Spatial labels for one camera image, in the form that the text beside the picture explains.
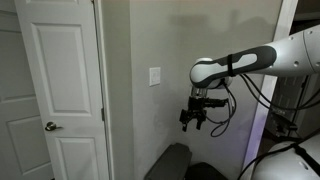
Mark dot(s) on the metal door handle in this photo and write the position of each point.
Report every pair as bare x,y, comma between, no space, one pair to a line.
51,126

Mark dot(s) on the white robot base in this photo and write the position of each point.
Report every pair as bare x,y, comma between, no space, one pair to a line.
286,165

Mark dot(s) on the white double light switch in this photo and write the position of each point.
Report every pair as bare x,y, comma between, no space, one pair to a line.
154,76

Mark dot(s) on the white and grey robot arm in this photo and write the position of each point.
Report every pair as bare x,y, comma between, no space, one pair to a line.
298,54

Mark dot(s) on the white panel door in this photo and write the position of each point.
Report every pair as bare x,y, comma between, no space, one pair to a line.
62,51

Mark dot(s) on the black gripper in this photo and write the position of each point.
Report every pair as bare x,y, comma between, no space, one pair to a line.
194,111

